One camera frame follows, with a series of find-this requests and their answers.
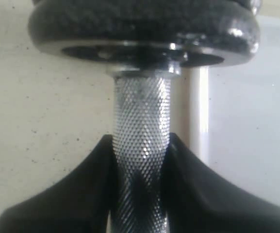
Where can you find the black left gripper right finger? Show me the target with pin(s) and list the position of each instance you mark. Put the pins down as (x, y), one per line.
(198, 200)

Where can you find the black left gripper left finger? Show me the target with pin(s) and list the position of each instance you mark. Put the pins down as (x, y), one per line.
(78, 203)

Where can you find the chrome threaded dumbbell bar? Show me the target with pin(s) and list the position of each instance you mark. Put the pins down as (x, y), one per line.
(140, 139)

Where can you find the black weight plate end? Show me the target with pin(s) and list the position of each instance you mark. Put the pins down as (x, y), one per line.
(148, 33)

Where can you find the white rectangular plastic tray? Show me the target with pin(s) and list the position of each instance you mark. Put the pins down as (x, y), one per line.
(234, 117)

